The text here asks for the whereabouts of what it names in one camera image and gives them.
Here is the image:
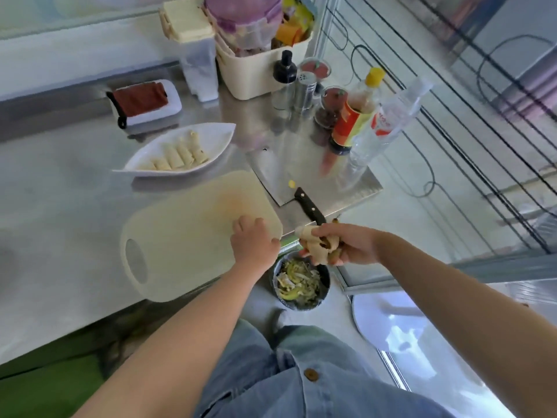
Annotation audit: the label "person's left hand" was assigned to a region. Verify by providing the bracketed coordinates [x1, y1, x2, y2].
[230, 215, 282, 276]

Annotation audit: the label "person's right hand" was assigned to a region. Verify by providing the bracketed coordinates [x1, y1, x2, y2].
[299, 223, 387, 267]

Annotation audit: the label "banana peel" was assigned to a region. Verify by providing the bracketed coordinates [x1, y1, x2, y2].
[295, 219, 345, 266]

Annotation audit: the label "person's right forearm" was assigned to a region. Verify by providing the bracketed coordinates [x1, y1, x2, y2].
[376, 233, 557, 418]

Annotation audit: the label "person's left forearm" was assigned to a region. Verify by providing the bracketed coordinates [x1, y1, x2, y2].
[72, 262, 272, 418]

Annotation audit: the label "pile of fruit peels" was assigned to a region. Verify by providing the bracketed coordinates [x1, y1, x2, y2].
[276, 258, 323, 302]

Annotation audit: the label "dark scrap bowl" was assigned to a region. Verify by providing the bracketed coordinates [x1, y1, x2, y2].
[272, 251, 331, 311]

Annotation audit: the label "cream plastic cutting board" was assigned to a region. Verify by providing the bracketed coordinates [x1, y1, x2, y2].
[120, 170, 284, 303]

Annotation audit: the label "sauce bottle with yellow cap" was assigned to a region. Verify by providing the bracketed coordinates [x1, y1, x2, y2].
[328, 67, 386, 156]

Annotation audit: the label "white leaf-shaped plate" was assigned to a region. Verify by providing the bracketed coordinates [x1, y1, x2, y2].
[112, 122, 237, 177]

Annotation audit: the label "clear plastic water bottle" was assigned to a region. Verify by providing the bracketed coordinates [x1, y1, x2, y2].
[348, 76, 434, 171]

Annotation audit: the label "clear spice jar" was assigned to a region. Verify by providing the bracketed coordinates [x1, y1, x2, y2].
[314, 85, 349, 129]
[300, 57, 332, 84]

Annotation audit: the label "white plastic stool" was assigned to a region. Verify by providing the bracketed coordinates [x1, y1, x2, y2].
[351, 291, 529, 418]

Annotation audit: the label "steel shaker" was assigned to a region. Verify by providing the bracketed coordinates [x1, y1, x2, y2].
[294, 71, 319, 112]

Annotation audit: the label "blue denim shirt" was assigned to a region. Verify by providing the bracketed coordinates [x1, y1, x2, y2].
[193, 319, 454, 418]

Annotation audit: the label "bottle with black cap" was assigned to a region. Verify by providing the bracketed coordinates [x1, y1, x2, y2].
[271, 50, 298, 110]

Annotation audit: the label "cream plastic basket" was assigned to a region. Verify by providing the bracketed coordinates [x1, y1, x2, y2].
[215, 34, 313, 101]

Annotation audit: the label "white rectangular tray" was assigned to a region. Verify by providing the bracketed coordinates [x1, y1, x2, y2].
[109, 79, 183, 127]

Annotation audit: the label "black metal window bars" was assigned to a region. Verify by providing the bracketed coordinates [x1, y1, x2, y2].
[321, 0, 557, 255]

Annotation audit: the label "red-brown cloth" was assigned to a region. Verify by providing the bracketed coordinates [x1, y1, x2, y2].
[113, 82, 169, 118]

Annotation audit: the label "clear container with cream lid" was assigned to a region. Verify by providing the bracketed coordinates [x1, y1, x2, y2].
[159, 0, 220, 103]

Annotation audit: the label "yellow snack packets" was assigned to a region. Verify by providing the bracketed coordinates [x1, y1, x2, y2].
[274, 0, 315, 47]

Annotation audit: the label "purple lidded plastic container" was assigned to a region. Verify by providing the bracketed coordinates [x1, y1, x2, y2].
[203, 0, 284, 56]

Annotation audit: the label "green mat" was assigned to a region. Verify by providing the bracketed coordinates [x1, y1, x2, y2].
[0, 334, 106, 418]

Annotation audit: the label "cleaver with black handle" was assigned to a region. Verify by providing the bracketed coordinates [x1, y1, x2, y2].
[246, 145, 327, 226]

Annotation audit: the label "black handled tool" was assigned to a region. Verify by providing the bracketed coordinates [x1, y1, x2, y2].
[106, 91, 128, 130]

